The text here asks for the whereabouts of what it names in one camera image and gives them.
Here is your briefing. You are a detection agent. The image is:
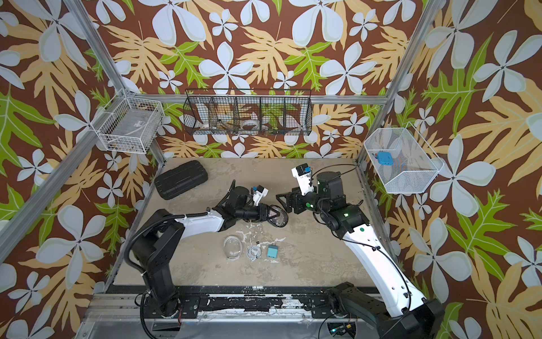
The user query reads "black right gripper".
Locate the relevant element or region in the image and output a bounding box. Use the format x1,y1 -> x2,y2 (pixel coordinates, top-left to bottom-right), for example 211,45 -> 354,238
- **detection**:
277,184 -> 332,218

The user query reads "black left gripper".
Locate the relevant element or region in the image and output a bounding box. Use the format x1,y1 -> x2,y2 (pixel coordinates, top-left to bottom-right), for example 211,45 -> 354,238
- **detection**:
234,203 -> 279,221

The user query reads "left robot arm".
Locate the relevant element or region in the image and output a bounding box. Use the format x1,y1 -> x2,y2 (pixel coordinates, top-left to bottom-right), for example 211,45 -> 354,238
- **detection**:
124,181 -> 270,318

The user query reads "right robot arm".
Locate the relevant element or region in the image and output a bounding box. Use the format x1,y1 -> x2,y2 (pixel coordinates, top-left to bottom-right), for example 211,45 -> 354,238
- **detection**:
276,164 -> 445,338

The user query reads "teal charger plug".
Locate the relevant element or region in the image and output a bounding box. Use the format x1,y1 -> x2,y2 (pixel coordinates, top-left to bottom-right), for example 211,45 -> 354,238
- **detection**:
267,245 -> 279,258

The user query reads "black ribbed hard case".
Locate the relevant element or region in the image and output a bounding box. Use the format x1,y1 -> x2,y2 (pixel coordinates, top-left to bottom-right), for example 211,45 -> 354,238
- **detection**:
155,160 -> 208,200

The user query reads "blue object in basket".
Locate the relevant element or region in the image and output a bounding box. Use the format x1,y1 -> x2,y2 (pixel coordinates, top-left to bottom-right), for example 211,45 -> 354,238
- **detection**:
376,151 -> 394,166

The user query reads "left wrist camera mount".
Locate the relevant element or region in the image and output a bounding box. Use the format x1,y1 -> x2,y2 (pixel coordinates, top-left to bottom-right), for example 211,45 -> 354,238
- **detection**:
251,185 -> 268,206

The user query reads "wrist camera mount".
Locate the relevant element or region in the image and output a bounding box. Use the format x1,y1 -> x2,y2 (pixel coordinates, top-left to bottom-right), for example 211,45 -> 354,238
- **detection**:
292,163 -> 314,196
251,185 -> 268,206

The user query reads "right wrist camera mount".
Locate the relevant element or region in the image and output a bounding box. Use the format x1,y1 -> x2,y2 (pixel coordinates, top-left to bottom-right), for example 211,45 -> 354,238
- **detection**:
292,163 -> 314,196

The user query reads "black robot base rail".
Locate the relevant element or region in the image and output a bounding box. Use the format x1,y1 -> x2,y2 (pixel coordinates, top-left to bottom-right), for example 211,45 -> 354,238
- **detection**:
141,285 -> 382,321

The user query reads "black wire basket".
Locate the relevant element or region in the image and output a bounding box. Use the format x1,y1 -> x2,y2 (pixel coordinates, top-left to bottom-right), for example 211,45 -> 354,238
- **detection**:
181,89 -> 313,136

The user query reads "white wire basket right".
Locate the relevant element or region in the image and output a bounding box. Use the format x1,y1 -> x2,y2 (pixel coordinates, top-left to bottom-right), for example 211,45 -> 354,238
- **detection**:
364,124 -> 445,195

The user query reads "white wire basket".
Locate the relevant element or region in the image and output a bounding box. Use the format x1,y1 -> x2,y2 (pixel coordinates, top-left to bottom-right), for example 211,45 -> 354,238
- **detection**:
92,90 -> 165,154
364,124 -> 445,195

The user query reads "white wire basket left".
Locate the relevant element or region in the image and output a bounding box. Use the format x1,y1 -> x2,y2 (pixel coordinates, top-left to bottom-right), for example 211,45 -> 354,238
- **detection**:
92,90 -> 165,154

